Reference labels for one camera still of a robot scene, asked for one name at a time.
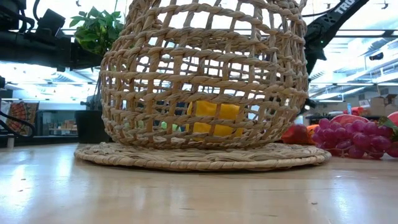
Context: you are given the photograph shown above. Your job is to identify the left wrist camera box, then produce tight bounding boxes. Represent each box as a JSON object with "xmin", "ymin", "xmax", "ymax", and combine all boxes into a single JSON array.
[{"xmin": 35, "ymin": 8, "xmax": 67, "ymax": 35}]

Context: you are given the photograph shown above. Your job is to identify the shelf with cardboard boxes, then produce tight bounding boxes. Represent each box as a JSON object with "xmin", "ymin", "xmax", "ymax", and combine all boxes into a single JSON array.
[{"xmin": 36, "ymin": 109, "xmax": 78, "ymax": 137}]

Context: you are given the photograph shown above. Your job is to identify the yellow bell pepper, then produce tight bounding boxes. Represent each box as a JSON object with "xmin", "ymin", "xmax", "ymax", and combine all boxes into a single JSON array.
[{"xmin": 185, "ymin": 100, "xmax": 244, "ymax": 138}]

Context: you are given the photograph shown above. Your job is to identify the black plant pot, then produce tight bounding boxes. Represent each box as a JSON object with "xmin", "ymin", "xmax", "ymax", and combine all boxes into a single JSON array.
[{"xmin": 74, "ymin": 110, "xmax": 111, "ymax": 144}]

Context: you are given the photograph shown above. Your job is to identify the woven straw basket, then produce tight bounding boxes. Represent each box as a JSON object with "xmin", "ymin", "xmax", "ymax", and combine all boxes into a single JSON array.
[{"xmin": 73, "ymin": 0, "xmax": 332, "ymax": 172}]

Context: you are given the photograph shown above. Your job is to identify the orange patterned panel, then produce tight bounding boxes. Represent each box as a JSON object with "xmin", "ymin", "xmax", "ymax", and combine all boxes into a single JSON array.
[{"xmin": 6, "ymin": 101, "xmax": 40, "ymax": 135}]

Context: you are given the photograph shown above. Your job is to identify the black metal table frame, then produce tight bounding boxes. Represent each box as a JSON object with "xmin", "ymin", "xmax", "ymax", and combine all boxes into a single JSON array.
[{"xmin": 0, "ymin": 135, "xmax": 315, "ymax": 147}]

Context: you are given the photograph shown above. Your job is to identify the purple grape bunch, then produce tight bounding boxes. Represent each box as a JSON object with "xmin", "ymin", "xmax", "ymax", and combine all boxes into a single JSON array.
[{"xmin": 312, "ymin": 117, "xmax": 398, "ymax": 160}]

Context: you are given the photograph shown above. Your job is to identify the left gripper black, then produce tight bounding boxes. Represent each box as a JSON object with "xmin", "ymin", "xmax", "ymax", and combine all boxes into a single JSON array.
[{"xmin": 0, "ymin": 29, "xmax": 105, "ymax": 72}]

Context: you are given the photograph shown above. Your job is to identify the stacked cardboard boxes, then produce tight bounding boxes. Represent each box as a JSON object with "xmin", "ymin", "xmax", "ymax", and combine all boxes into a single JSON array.
[{"xmin": 369, "ymin": 94, "xmax": 398, "ymax": 118}]

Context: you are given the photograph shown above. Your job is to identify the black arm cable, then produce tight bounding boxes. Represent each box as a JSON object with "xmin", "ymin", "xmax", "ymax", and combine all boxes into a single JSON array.
[{"xmin": 0, "ymin": 110, "xmax": 37, "ymax": 138}]

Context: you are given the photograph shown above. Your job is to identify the green cucumber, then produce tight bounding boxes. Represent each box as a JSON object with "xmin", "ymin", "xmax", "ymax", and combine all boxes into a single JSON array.
[{"xmin": 160, "ymin": 121, "xmax": 182, "ymax": 132}]

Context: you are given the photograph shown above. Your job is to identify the green leafy plant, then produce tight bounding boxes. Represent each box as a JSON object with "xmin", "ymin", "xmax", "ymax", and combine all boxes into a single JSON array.
[{"xmin": 68, "ymin": 6, "xmax": 125, "ymax": 68}]

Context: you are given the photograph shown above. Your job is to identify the orange fruit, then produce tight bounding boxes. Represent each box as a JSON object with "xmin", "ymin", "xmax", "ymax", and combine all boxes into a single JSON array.
[{"xmin": 306, "ymin": 123, "xmax": 321, "ymax": 138}]

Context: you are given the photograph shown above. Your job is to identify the bright red apple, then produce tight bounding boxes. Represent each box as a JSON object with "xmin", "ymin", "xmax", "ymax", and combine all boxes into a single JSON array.
[{"xmin": 281, "ymin": 123, "xmax": 313, "ymax": 146}]

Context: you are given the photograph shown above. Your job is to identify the red object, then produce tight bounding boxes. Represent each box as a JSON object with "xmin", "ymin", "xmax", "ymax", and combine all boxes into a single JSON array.
[{"xmin": 343, "ymin": 106, "xmax": 369, "ymax": 116}]

